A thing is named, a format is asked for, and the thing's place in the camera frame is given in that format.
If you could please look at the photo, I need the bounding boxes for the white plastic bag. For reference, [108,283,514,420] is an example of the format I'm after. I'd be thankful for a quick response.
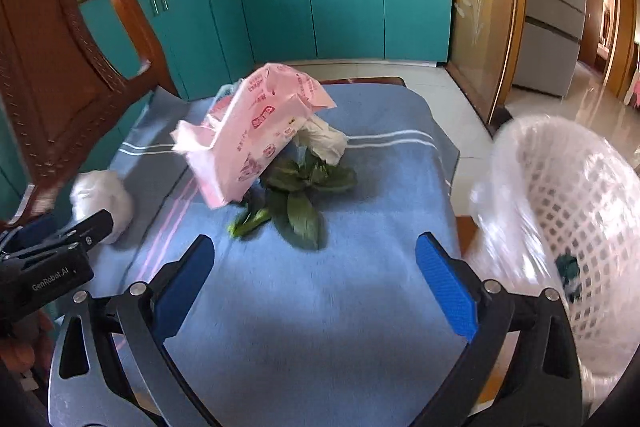
[69,169,136,244]

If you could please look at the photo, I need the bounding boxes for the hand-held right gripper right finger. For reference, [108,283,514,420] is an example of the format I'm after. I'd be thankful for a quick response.
[400,232,583,427]

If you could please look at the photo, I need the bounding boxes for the pink printed packaging bag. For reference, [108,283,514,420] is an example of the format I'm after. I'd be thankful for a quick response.
[171,63,337,209]

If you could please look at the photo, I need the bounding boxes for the grey refrigerator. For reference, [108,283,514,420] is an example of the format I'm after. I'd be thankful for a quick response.
[510,0,591,98]

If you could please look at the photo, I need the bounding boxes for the white lattice plastic basket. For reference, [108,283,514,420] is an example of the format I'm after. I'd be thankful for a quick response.
[470,114,640,413]

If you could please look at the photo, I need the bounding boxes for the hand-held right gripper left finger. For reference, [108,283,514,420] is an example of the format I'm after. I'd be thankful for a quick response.
[47,234,221,427]

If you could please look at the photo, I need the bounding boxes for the person's left hand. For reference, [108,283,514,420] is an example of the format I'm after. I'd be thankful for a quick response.
[0,302,56,378]

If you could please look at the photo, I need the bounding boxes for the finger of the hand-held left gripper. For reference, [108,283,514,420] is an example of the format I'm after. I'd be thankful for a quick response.
[0,213,58,250]
[10,209,116,264]

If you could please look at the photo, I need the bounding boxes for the green vegetable leaves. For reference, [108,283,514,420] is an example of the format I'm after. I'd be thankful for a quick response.
[227,152,359,253]

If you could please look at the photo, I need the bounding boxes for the white lattice waste basket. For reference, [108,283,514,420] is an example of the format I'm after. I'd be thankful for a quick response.
[467,114,640,413]

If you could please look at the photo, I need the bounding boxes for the dark green snack wrapper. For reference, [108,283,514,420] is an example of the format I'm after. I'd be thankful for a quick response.
[556,253,582,300]

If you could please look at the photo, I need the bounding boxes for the wooden doorway frame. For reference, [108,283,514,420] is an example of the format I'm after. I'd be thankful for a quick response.
[577,0,618,80]

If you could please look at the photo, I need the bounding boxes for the wood framed glass door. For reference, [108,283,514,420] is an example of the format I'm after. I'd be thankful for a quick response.
[422,0,528,125]

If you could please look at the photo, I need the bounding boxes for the white tissue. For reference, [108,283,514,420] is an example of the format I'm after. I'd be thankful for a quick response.
[297,116,348,166]

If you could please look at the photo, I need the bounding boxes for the blue striped seat cloth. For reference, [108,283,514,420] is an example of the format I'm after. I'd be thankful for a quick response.
[95,82,483,427]

